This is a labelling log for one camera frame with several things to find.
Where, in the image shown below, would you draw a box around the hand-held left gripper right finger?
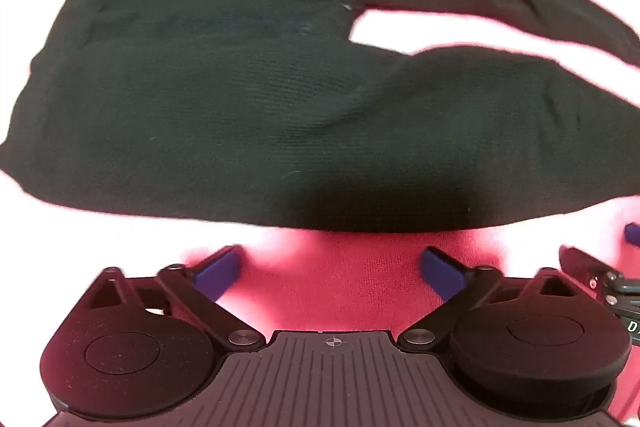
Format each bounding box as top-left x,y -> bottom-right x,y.
397,247 -> 583,353

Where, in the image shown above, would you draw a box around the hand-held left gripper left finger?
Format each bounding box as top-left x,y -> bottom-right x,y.
87,246 -> 266,351

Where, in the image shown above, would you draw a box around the black pants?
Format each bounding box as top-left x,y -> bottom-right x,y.
0,0 -> 640,235

